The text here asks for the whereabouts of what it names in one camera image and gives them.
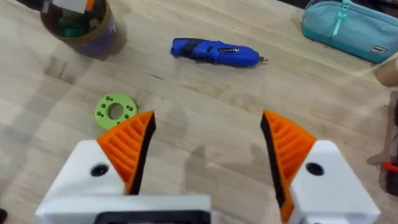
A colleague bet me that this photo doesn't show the red and black tool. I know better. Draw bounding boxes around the red and black tool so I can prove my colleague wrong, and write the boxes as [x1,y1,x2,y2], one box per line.
[379,161,398,197]

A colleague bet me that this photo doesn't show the tub of small toys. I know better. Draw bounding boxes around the tub of small toys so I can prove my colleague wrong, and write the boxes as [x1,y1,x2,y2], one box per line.
[39,0,119,58]

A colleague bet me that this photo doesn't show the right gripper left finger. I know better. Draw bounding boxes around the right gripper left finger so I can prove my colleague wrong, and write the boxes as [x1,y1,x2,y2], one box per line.
[46,110,157,200]

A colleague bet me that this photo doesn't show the teal zip bag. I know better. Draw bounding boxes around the teal zip bag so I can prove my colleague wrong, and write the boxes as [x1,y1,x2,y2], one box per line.
[300,0,398,64]

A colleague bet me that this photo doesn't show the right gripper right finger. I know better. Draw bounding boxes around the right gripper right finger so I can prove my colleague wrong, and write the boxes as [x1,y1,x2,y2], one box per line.
[260,110,381,224]

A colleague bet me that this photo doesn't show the blue electric screwdriver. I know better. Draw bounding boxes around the blue electric screwdriver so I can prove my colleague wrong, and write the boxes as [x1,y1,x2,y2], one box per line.
[170,37,269,68]

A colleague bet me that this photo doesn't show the green disc with holes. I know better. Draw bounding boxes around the green disc with holes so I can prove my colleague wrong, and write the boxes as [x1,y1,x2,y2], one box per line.
[94,92,139,131]

